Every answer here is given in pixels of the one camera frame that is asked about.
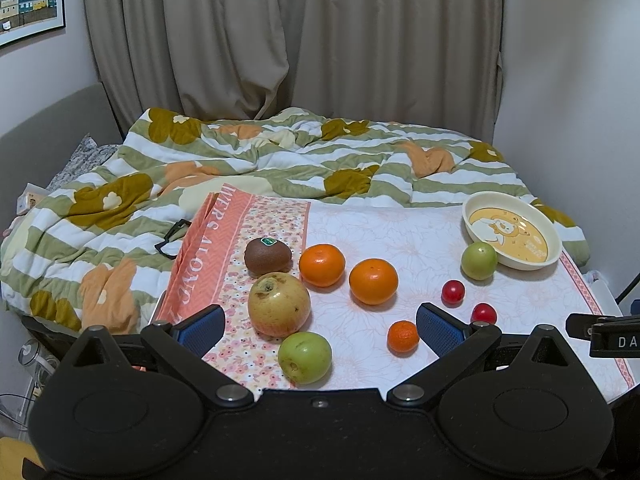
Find red cherry tomato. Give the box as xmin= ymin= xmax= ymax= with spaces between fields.
xmin=440 ymin=280 xmax=465 ymax=308
xmin=471 ymin=302 xmax=498 ymax=325

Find small mandarin orange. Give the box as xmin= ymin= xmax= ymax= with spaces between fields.
xmin=387 ymin=321 xmax=420 ymax=354

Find green apple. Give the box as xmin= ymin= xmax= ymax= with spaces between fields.
xmin=461 ymin=242 xmax=498 ymax=282
xmin=278 ymin=332 xmax=332 ymax=385

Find large yellow-red apple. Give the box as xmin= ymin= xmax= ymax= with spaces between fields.
xmin=247 ymin=272 xmax=311 ymax=338

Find brown kiwi with sticker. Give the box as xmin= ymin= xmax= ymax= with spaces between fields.
xmin=244 ymin=237 xmax=292 ymax=276

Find black eyeglasses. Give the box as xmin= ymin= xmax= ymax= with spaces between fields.
xmin=154 ymin=219 xmax=191 ymax=260

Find cream bowl with cartoon print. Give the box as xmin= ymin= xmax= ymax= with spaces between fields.
xmin=462 ymin=192 xmax=563 ymax=271

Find green striped floral blanket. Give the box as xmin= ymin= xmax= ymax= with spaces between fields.
xmin=0 ymin=105 xmax=591 ymax=336

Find clear glass jar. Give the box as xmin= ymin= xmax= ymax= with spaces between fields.
xmin=17 ymin=339 xmax=58 ymax=398

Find pink floral table cloth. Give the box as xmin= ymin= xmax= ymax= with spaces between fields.
xmin=156 ymin=185 xmax=604 ymax=396

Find grey patterned pillow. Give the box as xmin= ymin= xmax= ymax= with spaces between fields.
xmin=46 ymin=134 xmax=119 ymax=193

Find small box on sofa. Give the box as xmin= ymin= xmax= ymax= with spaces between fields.
xmin=15 ymin=183 xmax=50 ymax=216

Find grey sofa backrest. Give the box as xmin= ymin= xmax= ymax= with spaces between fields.
xmin=0 ymin=84 xmax=122 ymax=228

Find beige curtain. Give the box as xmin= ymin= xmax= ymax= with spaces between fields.
xmin=85 ymin=0 xmax=503 ymax=142

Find black cable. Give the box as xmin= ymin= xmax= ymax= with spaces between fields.
xmin=614 ymin=274 xmax=640 ymax=306

